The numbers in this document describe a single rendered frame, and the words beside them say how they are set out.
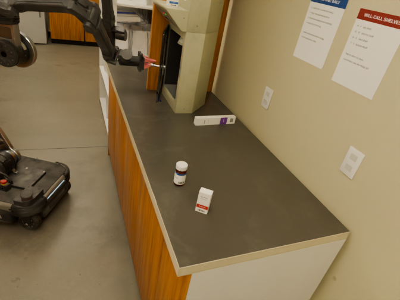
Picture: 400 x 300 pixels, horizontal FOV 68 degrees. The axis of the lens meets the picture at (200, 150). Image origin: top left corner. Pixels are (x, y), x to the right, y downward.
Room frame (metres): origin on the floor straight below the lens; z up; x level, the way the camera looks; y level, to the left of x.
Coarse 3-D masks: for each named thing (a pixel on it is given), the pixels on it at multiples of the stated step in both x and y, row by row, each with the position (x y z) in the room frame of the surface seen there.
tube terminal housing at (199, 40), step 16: (192, 0) 1.64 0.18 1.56; (208, 0) 1.68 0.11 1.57; (192, 16) 1.65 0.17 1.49; (208, 16) 1.69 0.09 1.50; (176, 32) 1.78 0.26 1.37; (192, 32) 1.65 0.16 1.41; (208, 32) 1.72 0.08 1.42; (192, 48) 1.66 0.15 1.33; (208, 48) 1.77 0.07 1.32; (192, 64) 1.66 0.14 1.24; (208, 64) 1.81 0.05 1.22; (192, 80) 1.67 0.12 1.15; (208, 80) 1.87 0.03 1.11; (176, 96) 1.65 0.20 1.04; (192, 96) 1.68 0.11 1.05; (176, 112) 1.64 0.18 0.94; (192, 112) 1.69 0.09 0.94
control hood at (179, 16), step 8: (152, 0) 1.86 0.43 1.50; (160, 0) 1.87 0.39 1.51; (160, 8) 1.78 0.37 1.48; (168, 8) 1.59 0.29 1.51; (176, 8) 1.64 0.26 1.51; (168, 16) 1.68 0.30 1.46; (176, 16) 1.61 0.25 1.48; (184, 16) 1.63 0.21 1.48; (176, 24) 1.63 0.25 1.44; (184, 24) 1.63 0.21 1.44
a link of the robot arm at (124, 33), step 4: (104, 24) 1.83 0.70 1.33; (108, 24) 1.83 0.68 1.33; (108, 28) 1.84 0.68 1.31; (112, 28) 1.87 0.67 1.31; (116, 28) 1.88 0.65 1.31; (120, 28) 1.89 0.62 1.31; (116, 32) 1.87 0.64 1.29; (120, 32) 1.87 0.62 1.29; (124, 32) 1.87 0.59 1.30; (116, 36) 1.87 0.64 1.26; (120, 36) 1.87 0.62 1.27; (124, 36) 1.87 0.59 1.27; (124, 40) 1.88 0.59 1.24
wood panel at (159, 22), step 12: (228, 0) 2.14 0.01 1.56; (156, 12) 1.93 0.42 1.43; (156, 24) 1.94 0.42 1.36; (156, 36) 1.94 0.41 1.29; (156, 48) 1.94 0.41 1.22; (216, 48) 2.13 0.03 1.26; (156, 60) 1.95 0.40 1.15; (216, 60) 2.14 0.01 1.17; (156, 72) 1.95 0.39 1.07; (156, 84) 1.95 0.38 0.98
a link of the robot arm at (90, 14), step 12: (12, 0) 1.30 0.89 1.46; (24, 0) 1.29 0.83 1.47; (36, 0) 1.27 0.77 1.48; (48, 0) 1.26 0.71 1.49; (60, 0) 1.25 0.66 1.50; (72, 0) 1.24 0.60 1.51; (84, 0) 1.27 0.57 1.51; (0, 12) 1.32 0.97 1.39; (12, 12) 1.30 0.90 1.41; (60, 12) 1.28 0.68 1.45; (72, 12) 1.23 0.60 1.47; (84, 12) 1.25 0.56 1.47; (96, 12) 1.30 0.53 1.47
